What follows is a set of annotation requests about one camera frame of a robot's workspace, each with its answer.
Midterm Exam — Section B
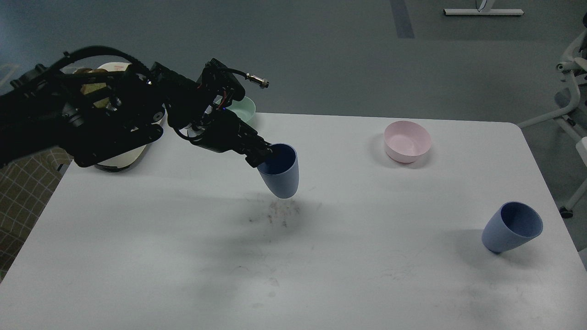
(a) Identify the checkered cloth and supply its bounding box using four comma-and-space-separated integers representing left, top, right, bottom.
0, 148, 73, 279

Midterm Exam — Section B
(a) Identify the toast slice in toaster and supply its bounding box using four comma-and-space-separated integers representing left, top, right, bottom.
73, 68, 112, 109

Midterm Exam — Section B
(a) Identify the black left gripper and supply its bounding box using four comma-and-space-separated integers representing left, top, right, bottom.
167, 58, 282, 168

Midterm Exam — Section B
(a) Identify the blue cup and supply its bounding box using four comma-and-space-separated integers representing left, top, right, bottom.
257, 143, 299, 199
482, 201, 543, 253

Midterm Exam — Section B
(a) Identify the white office chair base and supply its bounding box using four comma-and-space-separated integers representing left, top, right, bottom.
516, 9, 587, 218

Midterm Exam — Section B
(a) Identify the white stand foot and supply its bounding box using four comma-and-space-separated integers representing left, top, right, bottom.
443, 0, 525, 17

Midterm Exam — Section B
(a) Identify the mint green bowl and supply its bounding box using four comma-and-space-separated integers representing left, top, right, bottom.
227, 96, 256, 123

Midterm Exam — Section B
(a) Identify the pink bowl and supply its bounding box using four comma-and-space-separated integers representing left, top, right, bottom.
383, 121, 432, 164

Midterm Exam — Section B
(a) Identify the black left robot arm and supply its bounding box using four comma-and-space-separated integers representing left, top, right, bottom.
0, 46, 280, 168

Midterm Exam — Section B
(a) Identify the cream white toaster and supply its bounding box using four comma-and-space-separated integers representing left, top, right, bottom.
95, 62, 147, 172

